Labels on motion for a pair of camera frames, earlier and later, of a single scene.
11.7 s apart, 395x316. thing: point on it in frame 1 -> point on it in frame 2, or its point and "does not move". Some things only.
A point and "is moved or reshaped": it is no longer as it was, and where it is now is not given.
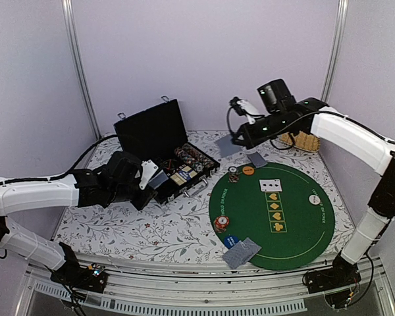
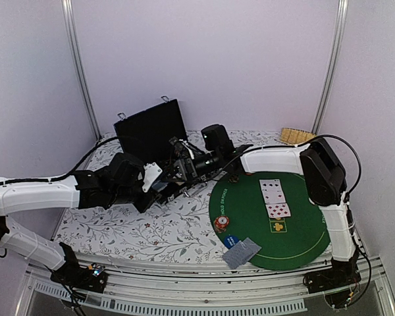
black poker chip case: (155, 137) does not move
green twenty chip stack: (234, 174) does not move
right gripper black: (252, 139) -> (189, 174)
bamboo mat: (301, 139) does not move
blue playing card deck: (158, 179) is moved or reshaped
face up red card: (226, 146) is moved or reshaped
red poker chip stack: (220, 223) does not move
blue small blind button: (230, 241) does not move
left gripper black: (141, 203) does not move
